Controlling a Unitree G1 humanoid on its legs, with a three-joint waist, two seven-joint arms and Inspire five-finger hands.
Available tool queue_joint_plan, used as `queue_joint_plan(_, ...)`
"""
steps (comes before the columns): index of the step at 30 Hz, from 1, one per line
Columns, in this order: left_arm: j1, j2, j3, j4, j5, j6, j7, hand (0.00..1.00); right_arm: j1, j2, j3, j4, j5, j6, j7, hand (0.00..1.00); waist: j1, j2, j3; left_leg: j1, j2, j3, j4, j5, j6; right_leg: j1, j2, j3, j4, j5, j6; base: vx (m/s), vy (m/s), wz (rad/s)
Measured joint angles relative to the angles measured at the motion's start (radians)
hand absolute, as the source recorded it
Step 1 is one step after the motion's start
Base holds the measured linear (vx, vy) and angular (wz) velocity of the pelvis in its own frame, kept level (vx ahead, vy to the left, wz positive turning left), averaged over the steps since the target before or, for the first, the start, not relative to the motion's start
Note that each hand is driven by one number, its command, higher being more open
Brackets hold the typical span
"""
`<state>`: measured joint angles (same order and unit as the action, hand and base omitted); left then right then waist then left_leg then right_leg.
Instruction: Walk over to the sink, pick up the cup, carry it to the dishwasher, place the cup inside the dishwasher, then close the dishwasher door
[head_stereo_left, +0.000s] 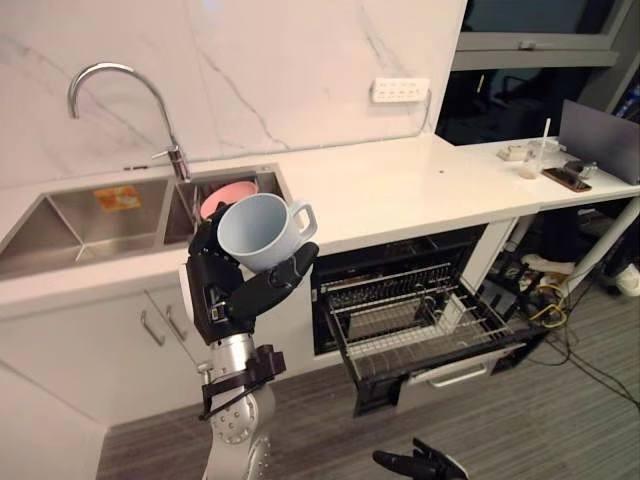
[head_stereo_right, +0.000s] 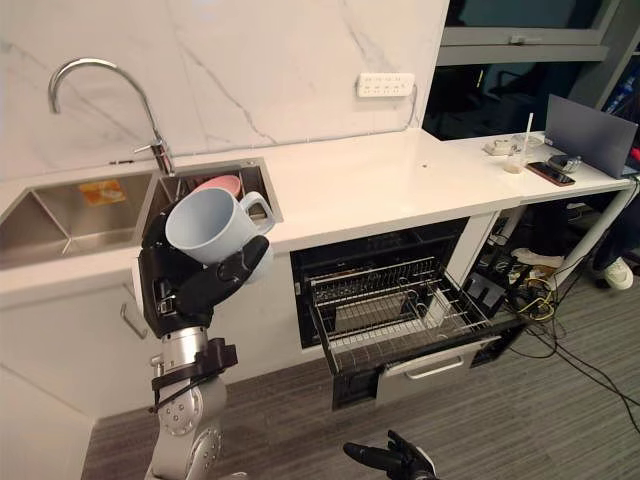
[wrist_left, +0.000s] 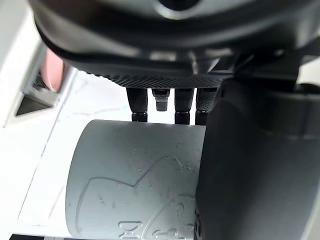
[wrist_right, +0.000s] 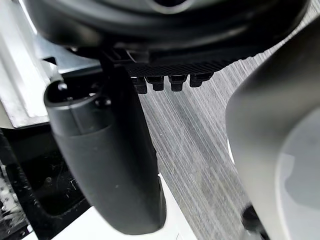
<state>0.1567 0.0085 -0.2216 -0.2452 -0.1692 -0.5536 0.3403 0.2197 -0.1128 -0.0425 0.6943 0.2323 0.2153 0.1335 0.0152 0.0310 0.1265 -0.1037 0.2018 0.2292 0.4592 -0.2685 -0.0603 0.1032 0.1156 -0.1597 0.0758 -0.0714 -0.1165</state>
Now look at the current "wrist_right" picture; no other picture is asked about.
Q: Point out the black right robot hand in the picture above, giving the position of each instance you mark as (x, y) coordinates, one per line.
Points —
(105, 155)

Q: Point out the white panelled cabinet front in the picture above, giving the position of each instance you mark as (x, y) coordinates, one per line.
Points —
(20, 75)

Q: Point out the dark robot right foot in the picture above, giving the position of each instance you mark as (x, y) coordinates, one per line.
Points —
(252, 222)

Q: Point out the silver robot right leg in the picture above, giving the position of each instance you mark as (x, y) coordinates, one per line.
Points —
(270, 125)

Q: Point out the white flat panel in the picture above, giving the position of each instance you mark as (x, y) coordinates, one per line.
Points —
(172, 225)

